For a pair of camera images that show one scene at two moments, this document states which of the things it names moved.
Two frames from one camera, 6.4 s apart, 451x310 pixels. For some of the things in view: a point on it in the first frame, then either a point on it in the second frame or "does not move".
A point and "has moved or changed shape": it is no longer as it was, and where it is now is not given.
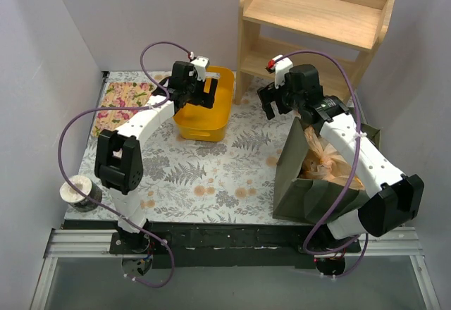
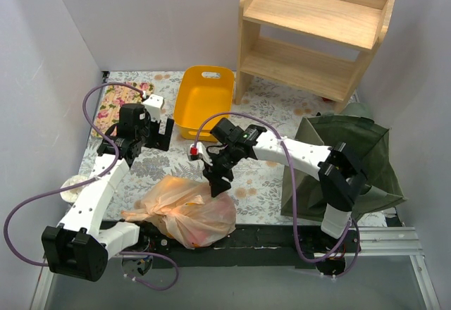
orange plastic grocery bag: [325, 162] has moved or changed shape
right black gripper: [273, 97] → [218, 175]
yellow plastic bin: [199, 122] does not move
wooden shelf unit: [332, 25] does not move
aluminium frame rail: [70, 243] does not move
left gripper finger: [207, 99] → [157, 140]
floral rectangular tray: [120, 94] does not move
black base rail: [230, 244] does not move
